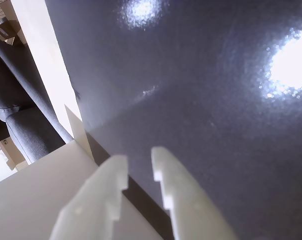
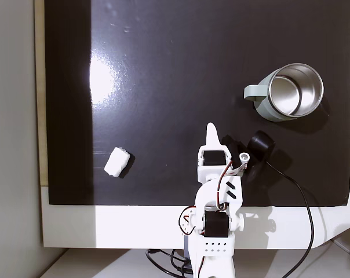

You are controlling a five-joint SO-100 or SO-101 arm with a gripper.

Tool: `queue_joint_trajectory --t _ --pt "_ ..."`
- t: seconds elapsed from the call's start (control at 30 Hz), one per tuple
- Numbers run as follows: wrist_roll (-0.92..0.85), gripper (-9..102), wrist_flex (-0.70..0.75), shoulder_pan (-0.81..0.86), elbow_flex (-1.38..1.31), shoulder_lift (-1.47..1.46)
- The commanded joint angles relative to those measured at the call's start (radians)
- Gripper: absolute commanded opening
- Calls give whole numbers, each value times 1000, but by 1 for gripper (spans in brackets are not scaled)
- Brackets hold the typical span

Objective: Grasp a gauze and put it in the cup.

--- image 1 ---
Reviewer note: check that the dark grey sofa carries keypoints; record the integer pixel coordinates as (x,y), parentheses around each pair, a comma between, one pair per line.
(21,110)

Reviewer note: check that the black table mat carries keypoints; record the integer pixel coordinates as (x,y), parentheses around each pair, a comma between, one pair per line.
(181,95)

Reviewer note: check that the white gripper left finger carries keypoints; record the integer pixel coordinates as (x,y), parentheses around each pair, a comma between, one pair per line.
(91,205)

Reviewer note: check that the brown cardboard box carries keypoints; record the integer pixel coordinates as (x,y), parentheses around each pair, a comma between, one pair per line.
(6,31)

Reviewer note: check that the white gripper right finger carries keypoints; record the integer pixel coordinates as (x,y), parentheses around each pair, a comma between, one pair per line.
(188,200)

